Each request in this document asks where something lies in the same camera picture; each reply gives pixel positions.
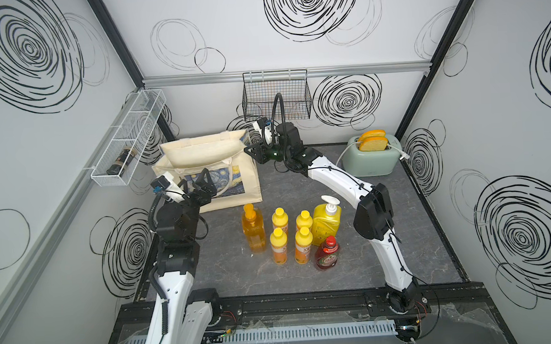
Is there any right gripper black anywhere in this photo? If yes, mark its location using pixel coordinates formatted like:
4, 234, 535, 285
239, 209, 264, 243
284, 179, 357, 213
244, 138, 293, 167

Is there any canvas starry night tote bag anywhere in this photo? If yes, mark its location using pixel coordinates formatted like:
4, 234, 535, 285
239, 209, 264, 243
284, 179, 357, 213
152, 129, 262, 212

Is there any tall orange dish soap bottle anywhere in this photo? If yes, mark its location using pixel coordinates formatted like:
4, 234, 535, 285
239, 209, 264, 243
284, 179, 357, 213
241, 204, 266, 253

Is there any yellow pump dish soap bottle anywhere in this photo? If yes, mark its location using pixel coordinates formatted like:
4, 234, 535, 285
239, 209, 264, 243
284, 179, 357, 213
311, 195, 342, 246

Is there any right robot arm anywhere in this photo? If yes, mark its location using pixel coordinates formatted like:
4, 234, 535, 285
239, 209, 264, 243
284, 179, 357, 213
245, 118, 422, 314

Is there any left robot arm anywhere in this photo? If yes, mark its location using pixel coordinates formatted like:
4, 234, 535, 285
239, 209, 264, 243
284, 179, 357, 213
145, 169, 220, 344

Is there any orange bottle back left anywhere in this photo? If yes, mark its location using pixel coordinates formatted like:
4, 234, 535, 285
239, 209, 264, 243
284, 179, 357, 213
272, 207, 289, 235

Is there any dark item in shelf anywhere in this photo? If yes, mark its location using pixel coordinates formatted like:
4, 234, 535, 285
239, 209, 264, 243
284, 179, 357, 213
106, 147, 138, 176

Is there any orange bottle back right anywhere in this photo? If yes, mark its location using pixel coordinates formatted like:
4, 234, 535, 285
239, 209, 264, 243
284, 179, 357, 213
296, 210, 313, 231

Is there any orange bottle front left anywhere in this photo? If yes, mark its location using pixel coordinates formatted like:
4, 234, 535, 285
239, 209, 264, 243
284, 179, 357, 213
270, 228, 288, 265

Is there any orange bottle front right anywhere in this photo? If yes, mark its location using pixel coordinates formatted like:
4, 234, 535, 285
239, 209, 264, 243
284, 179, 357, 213
295, 226, 313, 264

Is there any mint green toaster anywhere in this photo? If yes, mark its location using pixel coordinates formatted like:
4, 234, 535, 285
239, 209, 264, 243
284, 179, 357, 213
341, 134, 402, 178

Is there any toast slice rear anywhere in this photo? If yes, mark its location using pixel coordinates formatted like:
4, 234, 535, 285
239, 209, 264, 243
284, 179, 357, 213
358, 129, 386, 142

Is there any toast slice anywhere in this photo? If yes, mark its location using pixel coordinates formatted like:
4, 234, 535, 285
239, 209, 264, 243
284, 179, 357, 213
358, 136, 389, 152
358, 129, 386, 142

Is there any toast slice front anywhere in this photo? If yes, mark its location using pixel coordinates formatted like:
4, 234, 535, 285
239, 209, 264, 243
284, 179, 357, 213
358, 136, 389, 152

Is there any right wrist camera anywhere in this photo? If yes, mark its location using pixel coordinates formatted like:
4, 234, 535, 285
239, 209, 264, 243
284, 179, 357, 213
252, 117, 275, 148

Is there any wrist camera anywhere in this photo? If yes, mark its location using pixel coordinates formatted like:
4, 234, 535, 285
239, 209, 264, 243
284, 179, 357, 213
252, 117, 275, 148
150, 173, 186, 202

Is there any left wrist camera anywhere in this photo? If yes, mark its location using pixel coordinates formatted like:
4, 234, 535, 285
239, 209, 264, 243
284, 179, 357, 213
150, 173, 186, 202

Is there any black wire wall basket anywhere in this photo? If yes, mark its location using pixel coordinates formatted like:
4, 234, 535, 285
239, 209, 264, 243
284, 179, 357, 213
240, 68, 314, 124

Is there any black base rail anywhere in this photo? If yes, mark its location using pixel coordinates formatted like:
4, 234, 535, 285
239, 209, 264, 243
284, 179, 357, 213
122, 281, 489, 331

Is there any white toaster cable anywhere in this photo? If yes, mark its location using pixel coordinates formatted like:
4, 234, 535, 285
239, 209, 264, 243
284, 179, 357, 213
333, 138, 411, 170

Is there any grey slotted cable duct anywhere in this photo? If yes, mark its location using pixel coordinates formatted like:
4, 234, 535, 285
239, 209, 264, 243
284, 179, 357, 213
124, 318, 398, 344

